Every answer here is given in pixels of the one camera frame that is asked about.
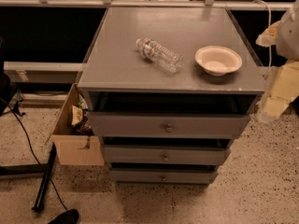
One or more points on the grey middle drawer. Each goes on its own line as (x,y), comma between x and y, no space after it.
(166,155)

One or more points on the snack bag in box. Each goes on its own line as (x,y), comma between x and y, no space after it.
(77,115)

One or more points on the grey drawer cabinet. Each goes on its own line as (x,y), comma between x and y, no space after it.
(119,79)

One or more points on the clear plastic water bottle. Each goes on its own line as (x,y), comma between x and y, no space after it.
(164,58)

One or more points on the white paper bowl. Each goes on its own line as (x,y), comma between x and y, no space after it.
(218,61)

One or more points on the grey bottom drawer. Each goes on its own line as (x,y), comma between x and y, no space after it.
(184,177)

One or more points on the grey metal rail frame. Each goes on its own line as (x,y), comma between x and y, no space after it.
(47,41)

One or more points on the grey top drawer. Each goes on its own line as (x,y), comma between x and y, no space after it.
(108,124)

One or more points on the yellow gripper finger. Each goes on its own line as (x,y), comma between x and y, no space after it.
(269,36)
(282,88)

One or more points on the grey drawer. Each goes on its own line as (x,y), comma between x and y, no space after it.
(108,124)
(184,177)
(166,155)

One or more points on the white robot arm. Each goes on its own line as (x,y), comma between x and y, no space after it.
(287,43)

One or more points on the brown cardboard box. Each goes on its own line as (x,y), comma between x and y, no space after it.
(74,148)

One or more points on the black shoe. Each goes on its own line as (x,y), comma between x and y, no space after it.
(67,217)

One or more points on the black metal stand leg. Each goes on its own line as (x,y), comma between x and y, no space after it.
(40,198)

